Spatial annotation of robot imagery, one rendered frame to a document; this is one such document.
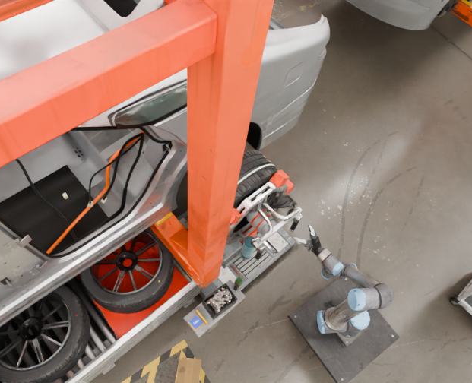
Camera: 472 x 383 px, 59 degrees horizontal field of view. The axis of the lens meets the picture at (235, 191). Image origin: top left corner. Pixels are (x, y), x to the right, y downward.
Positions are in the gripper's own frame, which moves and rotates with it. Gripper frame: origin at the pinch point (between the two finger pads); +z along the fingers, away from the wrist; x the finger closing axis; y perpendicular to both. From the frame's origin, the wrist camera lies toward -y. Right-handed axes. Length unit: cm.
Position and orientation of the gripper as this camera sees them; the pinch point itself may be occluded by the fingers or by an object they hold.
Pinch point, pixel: (300, 230)
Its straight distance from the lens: 289.8
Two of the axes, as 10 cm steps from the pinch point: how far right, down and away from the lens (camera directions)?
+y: -0.8, 4.8, 8.7
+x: 7.5, -5.5, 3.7
